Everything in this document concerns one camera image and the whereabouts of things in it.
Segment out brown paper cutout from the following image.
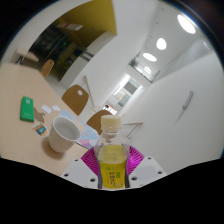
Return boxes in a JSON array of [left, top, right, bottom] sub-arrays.
[[33, 107, 46, 123]]

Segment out dark shelf unit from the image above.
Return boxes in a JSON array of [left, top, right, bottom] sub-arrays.
[[29, 22, 85, 69]]

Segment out wooden chair with round hole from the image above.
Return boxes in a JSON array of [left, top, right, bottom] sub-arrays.
[[61, 84, 90, 116]]

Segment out bright glass door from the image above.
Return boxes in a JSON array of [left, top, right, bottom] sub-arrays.
[[113, 78, 144, 108]]

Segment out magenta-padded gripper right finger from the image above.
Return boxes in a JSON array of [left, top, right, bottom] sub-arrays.
[[125, 145, 167, 190]]

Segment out white paper cup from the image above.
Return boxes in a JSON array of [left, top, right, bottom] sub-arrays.
[[48, 115, 82, 154]]

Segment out round ceiling lights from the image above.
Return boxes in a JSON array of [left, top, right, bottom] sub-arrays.
[[134, 13, 197, 75]]

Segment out clear bottle with yellow drink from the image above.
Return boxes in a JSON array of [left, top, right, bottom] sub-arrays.
[[94, 114, 131, 190]]

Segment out wooden easel stand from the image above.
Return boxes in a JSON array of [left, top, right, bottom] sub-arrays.
[[82, 75, 100, 109]]

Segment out colourful printed sticker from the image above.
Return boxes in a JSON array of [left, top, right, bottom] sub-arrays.
[[32, 122, 49, 138]]

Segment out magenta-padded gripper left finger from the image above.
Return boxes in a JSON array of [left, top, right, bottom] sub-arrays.
[[61, 147, 101, 190]]

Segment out light blue printed paper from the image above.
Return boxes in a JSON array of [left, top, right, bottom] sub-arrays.
[[59, 110, 100, 150]]

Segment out green flat box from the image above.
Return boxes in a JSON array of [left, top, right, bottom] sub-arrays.
[[19, 96, 36, 123]]

